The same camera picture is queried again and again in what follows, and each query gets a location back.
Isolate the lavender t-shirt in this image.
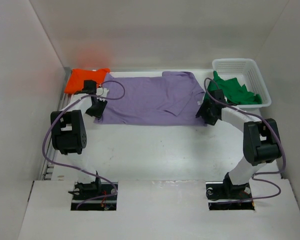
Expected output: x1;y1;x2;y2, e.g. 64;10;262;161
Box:
94;71;205;126

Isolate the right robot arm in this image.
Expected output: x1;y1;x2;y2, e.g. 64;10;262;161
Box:
195;89;282;203

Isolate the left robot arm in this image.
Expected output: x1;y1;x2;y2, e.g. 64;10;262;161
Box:
51;80;108;200

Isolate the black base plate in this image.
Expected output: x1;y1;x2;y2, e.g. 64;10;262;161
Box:
68;182;118;212
206;182;255;211

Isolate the white plastic bin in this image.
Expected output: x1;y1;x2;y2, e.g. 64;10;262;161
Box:
212;58;272;109

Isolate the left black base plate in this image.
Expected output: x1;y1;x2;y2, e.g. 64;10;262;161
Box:
68;182;118;212

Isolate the orange t-shirt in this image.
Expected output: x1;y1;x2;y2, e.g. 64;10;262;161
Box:
64;68;111;94

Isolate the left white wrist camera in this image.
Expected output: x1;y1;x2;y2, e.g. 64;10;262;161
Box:
96;86;109;97

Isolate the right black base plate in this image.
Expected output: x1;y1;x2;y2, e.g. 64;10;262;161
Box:
206;182;255;211

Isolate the green t-shirt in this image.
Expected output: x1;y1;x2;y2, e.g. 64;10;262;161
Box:
207;71;262;105

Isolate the aluminium rail left edge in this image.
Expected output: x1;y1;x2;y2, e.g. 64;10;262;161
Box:
38;66;72;180

